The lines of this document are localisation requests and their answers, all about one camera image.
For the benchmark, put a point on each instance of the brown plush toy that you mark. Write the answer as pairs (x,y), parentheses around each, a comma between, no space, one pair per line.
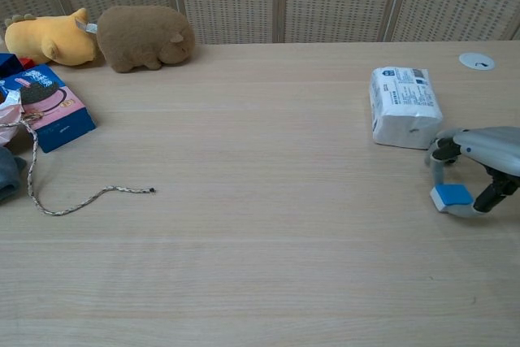
(142,36)

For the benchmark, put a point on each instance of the blue pink cookie box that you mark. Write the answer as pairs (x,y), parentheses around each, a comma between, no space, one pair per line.
(57,115)

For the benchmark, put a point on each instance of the grey cloth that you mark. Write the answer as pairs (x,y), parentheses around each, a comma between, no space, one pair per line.
(8,176)

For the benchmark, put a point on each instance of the yellow plush toy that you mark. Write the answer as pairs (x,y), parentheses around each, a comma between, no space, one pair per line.
(48,38)

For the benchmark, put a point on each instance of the white tissue pack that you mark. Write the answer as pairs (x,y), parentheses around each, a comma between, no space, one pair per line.
(404,107)

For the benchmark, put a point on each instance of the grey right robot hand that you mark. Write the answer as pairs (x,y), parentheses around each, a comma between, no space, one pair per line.
(491,148)

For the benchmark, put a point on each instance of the small blue square block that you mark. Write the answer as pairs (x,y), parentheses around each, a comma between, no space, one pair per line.
(453,194)

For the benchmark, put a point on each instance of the pink white plastic bag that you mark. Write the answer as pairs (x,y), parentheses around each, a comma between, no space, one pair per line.
(8,119)

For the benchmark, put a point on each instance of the colourful building blocks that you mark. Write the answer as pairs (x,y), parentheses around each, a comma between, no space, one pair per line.
(10,64)

